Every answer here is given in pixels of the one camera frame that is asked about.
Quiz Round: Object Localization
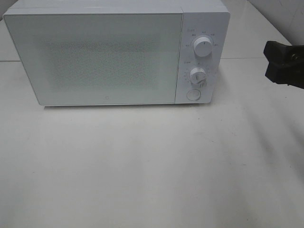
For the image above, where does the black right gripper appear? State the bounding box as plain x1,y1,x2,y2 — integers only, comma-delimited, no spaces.
264,41,304,89

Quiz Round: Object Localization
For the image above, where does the round white door button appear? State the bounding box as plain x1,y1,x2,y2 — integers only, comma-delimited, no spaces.
187,89,201,101

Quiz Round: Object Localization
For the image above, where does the white microwave door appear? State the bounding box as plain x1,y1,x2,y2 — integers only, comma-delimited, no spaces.
4,14,182,106

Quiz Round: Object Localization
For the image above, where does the upper white power knob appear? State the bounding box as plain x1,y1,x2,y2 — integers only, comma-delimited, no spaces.
192,35,213,57

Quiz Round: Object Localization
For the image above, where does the white microwave oven body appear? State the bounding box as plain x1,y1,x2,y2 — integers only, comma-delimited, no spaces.
3,0,230,106

